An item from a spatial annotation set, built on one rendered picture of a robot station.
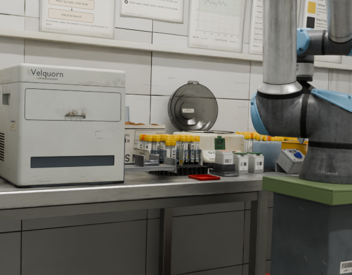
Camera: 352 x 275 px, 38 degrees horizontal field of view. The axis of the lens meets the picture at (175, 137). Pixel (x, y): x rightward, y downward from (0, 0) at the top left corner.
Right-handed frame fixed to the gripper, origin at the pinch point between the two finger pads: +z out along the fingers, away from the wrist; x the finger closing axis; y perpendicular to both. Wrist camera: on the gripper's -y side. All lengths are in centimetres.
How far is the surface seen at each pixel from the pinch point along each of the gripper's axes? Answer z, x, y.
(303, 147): 3.2, -7.9, 7.9
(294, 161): 6.9, 3.0, 0.2
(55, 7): -45, 62, 66
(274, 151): 5.2, -1.0, 14.6
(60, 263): 52, 58, 67
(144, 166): 8, 54, 5
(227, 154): 5.2, 23.9, 8.0
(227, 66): -29, -18, 68
